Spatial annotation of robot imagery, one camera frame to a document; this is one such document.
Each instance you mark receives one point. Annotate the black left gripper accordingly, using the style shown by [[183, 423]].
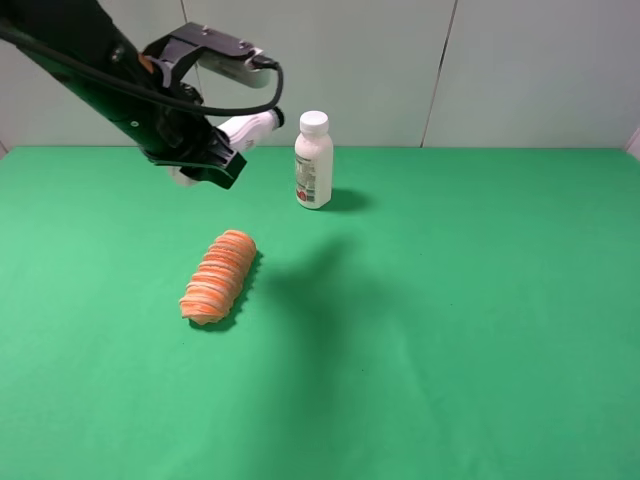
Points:
[[176, 140]]

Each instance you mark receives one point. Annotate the white bottle black cap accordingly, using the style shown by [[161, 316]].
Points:
[[243, 133]]

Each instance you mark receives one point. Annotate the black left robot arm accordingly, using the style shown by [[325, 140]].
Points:
[[142, 93]]

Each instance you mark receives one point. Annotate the orange white striped plush roll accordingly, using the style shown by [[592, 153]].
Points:
[[219, 278]]

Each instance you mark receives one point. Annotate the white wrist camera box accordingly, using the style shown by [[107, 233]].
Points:
[[223, 54]]

